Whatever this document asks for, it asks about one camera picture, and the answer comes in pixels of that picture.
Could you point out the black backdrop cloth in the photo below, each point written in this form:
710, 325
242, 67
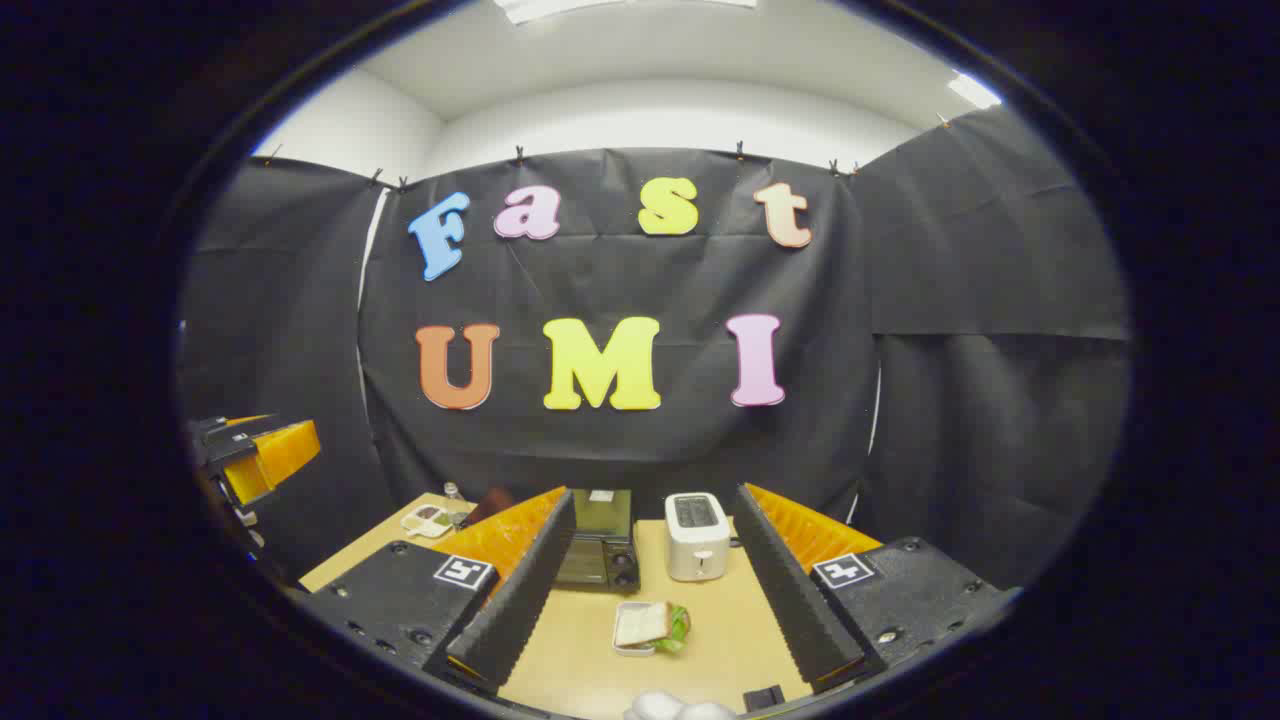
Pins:
620, 280

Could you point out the white toaster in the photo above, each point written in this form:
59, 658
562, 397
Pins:
697, 545

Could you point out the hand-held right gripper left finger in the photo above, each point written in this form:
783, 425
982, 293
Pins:
520, 590

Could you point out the black electric oven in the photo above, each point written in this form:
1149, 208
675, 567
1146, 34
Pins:
600, 560

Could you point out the toast sandwich with lettuce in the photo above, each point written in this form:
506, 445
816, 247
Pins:
642, 622

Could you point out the clear plastic water bottle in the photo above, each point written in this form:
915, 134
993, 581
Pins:
452, 492

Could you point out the white divided snack plate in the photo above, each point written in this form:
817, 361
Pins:
425, 520

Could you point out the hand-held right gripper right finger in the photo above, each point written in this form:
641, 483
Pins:
790, 590

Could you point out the white rectangular dish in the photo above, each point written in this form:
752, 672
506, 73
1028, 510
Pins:
630, 650

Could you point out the ceiling light panel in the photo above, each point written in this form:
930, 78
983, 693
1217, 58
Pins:
560, 8
975, 92

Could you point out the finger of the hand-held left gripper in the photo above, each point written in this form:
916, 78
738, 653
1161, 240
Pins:
235, 438
280, 455

